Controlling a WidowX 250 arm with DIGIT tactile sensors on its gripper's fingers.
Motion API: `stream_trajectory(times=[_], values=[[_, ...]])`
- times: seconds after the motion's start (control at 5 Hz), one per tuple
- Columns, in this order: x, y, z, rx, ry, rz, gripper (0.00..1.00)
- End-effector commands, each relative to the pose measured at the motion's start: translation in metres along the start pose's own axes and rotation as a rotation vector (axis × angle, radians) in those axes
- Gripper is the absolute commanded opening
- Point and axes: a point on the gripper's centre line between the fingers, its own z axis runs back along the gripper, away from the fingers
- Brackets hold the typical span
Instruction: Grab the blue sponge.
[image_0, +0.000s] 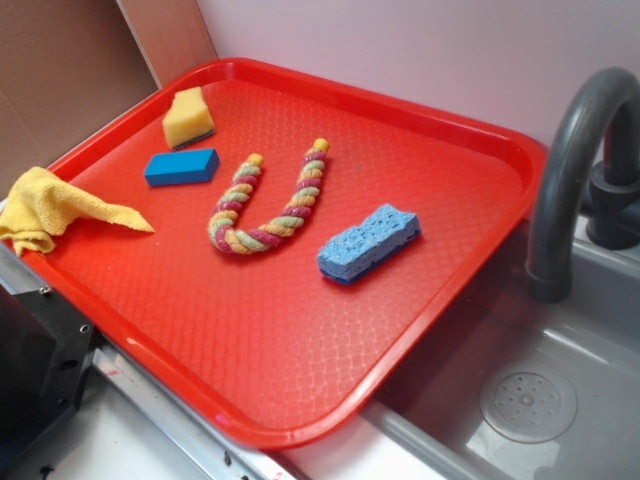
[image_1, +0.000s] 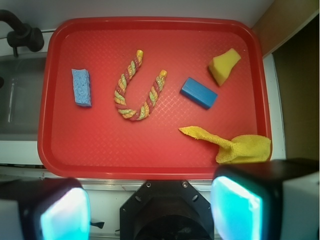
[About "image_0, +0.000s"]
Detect light blue sponge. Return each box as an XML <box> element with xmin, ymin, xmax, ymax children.
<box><xmin>317</xmin><ymin>204</ymin><xmax>422</xmax><ymax>285</ymax></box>

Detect yellow sponge with dark pad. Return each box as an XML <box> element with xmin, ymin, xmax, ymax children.
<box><xmin>162</xmin><ymin>87</ymin><xmax>215</xmax><ymax>150</ymax></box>

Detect red plastic tray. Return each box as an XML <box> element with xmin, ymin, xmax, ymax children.
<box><xmin>23</xmin><ymin>59</ymin><xmax>546</xmax><ymax>449</ymax></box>

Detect dark blue rectangular block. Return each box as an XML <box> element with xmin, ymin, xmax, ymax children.
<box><xmin>144</xmin><ymin>149</ymin><xmax>220</xmax><ymax>187</ymax></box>

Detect grey plastic sink basin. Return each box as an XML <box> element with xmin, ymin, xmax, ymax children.
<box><xmin>284</xmin><ymin>209</ymin><xmax>640</xmax><ymax>480</ymax></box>

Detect sink drain strainer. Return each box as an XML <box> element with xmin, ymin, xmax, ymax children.
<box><xmin>479</xmin><ymin>363</ymin><xmax>578</xmax><ymax>444</ymax></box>

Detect yellow cloth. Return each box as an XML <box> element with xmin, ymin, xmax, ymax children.
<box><xmin>1</xmin><ymin>167</ymin><xmax>154</xmax><ymax>257</ymax></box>

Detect grey curved faucet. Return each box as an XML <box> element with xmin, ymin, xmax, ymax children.
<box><xmin>525</xmin><ymin>67</ymin><xmax>639</xmax><ymax>303</ymax></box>

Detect brown cardboard panel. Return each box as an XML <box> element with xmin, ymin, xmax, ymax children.
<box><xmin>1</xmin><ymin>1</ymin><xmax>217</xmax><ymax>194</ymax></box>

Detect multicolour twisted rope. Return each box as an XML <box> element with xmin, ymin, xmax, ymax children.
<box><xmin>207</xmin><ymin>138</ymin><xmax>332</xmax><ymax>257</ymax></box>

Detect aluminium rail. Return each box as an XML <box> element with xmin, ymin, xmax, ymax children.
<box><xmin>1</xmin><ymin>246</ymin><xmax>294</xmax><ymax>479</ymax></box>

